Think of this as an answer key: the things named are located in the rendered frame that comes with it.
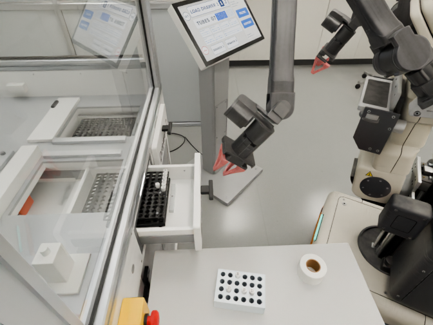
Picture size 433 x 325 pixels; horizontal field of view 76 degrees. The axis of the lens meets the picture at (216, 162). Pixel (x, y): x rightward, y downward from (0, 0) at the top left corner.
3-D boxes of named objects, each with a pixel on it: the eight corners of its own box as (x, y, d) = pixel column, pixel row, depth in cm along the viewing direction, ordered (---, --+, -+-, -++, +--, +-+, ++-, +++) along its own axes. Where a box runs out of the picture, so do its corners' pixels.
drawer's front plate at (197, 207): (201, 176, 96) (200, 151, 89) (202, 251, 74) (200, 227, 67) (196, 176, 96) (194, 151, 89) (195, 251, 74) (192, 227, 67)
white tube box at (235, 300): (263, 280, 74) (265, 274, 72) (263, 314, 68) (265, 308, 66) (218, 275, 76) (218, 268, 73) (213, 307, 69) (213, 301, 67)
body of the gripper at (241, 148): (220, 138, 76) (236, 120, 72) (248, 154, 80) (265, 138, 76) (221, 154, 71) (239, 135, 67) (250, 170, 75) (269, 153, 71)
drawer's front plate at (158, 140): (167, 125, 119) (164, 102, 112) (160, 172, 97) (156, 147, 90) (163, 126, 119) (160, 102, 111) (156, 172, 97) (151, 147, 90)
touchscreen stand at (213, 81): (262, 171, 216) (283, 34, 148) (227, 206, 190) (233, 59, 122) (213, 146, 239) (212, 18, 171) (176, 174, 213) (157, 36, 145)
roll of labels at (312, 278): (325, 267, 77) (329, 260, 74) (319, 289, 73) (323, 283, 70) (300, 256, 80) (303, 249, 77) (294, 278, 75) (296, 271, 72)
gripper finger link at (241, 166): (209, 159, 81) (228, 138, 76) (228, 169, 84) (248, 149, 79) (209, 176, 76) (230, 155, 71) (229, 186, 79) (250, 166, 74)
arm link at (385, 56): (442, 59, 63) (424, 63, 69) (415, 26, 62) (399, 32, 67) (410, 88, 65) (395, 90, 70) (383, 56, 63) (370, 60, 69)
